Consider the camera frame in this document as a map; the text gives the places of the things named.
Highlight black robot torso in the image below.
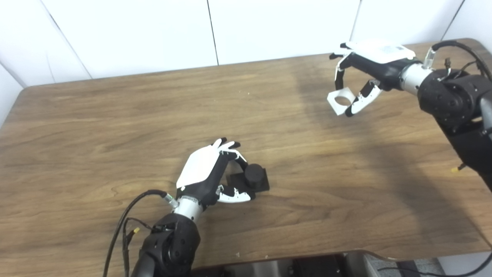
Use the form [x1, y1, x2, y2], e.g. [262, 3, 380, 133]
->
[190, 252, 385, 277]

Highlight black and white right hand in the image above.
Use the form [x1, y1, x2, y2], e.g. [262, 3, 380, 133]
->
[329, 40, 421, 117]

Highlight thin wires with yellow connector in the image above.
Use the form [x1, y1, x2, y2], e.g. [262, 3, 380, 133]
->
[122, 217, 156, 277]

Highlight white square piece with hole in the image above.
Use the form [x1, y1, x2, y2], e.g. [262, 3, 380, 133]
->
[327, 87, 358, 116]

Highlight black and white left hand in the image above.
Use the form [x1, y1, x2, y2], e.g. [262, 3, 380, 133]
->
[176, 138, 256, 210]

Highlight black peg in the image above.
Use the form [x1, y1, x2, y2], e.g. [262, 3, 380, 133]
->
[226, 164, 270, 197]

